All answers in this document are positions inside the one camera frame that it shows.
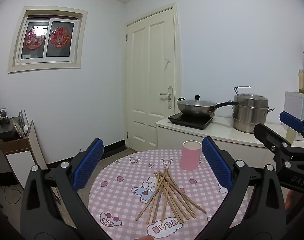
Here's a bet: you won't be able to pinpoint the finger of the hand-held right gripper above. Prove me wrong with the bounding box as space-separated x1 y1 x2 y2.
279 111 304 140
254 123 292 157

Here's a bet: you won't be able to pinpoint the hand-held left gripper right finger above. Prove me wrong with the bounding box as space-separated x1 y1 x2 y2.
201 136 287 240

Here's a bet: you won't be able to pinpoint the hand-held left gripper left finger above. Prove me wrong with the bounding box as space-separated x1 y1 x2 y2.
20 138 104 240

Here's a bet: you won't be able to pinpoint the pink cup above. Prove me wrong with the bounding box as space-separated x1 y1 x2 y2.
180 140 202 171

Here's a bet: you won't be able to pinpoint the bunch of wooden chopsticks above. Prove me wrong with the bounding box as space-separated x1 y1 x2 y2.
135 166 208 224

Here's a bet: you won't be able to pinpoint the person's right hand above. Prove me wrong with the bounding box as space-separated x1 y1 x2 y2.
285 189 296 211

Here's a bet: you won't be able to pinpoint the white mini fridge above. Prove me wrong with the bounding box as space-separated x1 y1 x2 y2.
284 91 304 130

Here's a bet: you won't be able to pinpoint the stainless steel steamer pot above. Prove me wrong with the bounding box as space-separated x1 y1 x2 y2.
232 86 275 134

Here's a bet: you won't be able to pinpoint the white counter cabinet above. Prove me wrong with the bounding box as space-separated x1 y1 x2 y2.
155 116 304 170

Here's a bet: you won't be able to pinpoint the pink checked tablecloth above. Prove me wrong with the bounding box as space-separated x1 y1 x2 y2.
88 149 248 240

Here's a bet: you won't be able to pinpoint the black induction cooker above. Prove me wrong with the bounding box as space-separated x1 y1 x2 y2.
168 112 216 130

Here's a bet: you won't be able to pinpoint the glass wok lid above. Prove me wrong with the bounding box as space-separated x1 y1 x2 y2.
177 95 217 107

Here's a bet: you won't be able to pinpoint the brown and white side cabinet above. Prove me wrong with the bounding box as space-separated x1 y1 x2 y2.
1 120 49 188

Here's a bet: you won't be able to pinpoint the round metal lid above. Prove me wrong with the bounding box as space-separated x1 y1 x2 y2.
13 117 26 138

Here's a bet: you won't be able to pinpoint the upright metal rods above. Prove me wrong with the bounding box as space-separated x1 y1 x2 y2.
19 109 30 125

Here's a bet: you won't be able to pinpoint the dark desk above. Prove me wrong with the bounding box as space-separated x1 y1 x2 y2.
0 124 16 140

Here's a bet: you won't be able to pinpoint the cream panel door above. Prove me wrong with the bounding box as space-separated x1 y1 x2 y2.
124 2 183 153

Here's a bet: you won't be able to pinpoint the cream framed window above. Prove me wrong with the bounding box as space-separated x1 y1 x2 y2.
8 6 88 74

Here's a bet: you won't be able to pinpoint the red round window decoration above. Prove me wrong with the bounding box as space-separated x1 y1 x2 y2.
50 27 72 48
24 27 46 50

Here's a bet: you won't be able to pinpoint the steel wok with black handle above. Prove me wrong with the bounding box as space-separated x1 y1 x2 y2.
177 97 239 118

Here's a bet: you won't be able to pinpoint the metal door handle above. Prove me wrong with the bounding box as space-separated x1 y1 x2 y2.
159 86 173 110

